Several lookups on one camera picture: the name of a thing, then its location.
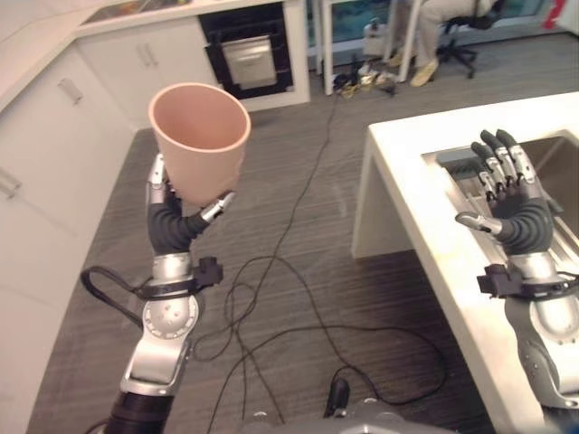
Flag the black built-in oven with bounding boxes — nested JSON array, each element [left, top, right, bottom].
[[197, 3, 296, 100]]

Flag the white box device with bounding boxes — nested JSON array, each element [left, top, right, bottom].
[[363, 17, 386, 59]]

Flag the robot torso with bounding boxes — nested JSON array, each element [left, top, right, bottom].
[[239, 378, 417, 434]]

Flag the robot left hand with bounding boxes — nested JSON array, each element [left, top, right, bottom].
[[143, 153, 238, 255]]

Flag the black office chair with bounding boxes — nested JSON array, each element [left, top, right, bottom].
[[436, 0, 508, 80]]

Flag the stainless steel sink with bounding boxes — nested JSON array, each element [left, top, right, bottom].
[[420, 129, 579, 281]]

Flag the pink plastic cup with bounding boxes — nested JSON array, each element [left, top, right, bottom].
[[147, 82, 252, 205]]

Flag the person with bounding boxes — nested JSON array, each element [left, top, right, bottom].
[[384, 0, 481, 87]]

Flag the white base cabinets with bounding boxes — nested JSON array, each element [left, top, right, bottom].
[[0, 0, 223, 434]]

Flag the white table frame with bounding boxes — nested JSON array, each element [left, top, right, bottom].
[[313, 0, 426, 96]]

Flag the black floor cable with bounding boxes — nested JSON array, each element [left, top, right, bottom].
[[193, 92, 449, 424]]

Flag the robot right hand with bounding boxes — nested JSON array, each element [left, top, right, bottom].
[[454, 128, 565, 257]]

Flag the white kitchen island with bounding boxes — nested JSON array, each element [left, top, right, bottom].
[[351, 90, 579, 434]]

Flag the clutter on floor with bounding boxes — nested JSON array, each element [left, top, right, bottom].
[[333, 53, 400, 99]]

